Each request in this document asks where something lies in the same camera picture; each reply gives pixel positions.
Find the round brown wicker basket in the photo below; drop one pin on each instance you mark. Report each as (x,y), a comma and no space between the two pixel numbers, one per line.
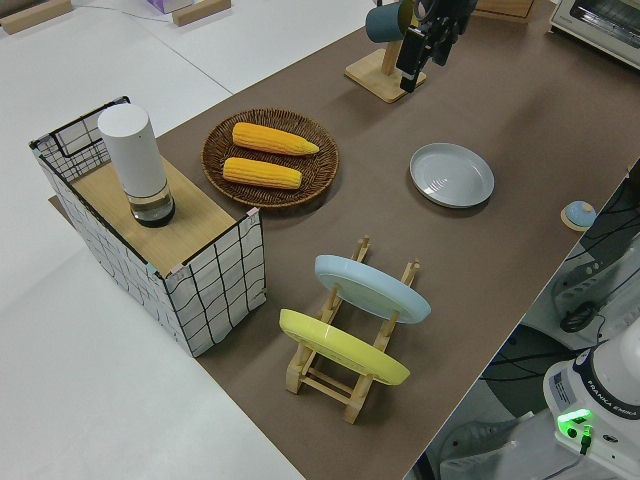
(320,175)

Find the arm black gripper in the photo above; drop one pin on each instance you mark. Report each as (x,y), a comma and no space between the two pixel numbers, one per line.
(450,12)

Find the wooden mug tree stand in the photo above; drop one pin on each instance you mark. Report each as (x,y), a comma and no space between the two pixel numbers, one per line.
(375,72)

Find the small blue round puck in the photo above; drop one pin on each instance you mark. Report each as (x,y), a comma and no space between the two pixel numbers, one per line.
(578,214)

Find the cream toaster oven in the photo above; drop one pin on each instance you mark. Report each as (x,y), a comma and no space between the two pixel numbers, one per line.
(600,25)

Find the gray plastic cover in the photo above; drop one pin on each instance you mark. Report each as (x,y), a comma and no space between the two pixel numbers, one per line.
(475,445)

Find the yellow plate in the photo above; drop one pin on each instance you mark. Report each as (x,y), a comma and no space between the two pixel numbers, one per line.
(340,345)

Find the wooden basket lid board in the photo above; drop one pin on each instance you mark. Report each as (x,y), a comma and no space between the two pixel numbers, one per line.
(195,220)

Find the purple tissue box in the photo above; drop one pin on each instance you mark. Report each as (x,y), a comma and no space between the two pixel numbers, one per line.
(167,5)

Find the white perforated metal bracket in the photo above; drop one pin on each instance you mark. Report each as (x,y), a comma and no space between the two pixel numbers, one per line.
(575,285)

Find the yellow corn cob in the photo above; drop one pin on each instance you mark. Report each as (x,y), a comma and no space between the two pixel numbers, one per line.
(272,139)
(260,173)

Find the wooden dish rack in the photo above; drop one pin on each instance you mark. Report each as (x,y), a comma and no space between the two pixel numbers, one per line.
(325,385)

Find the brown table mat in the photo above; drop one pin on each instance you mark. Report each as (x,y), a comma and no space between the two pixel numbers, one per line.
(475,270)

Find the gray round plate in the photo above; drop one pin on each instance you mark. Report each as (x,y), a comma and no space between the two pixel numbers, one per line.
(452,175)

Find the pink clip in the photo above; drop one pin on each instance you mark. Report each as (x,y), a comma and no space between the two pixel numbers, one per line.
(253,215)
(176,270)

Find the long wooden block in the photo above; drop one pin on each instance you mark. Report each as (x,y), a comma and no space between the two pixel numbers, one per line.
(35,14)

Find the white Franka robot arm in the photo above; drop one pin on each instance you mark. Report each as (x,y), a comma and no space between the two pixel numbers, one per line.
(600,400)

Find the teal mug with yellow inside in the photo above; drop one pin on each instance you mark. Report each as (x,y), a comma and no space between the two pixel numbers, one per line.
(382,22)

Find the light blue plate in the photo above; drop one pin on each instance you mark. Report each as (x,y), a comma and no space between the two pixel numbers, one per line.
(372,290)

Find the short wooden block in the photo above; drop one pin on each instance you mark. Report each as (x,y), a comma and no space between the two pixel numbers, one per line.
(200,11)

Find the pink mug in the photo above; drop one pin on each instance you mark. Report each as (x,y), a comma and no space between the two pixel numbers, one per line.
(422,7)

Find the light wooden box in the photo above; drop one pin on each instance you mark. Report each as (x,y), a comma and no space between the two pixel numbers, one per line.
(505,9)

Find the white cylinder with glass base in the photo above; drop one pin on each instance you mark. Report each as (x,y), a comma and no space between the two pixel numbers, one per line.
(135,160)

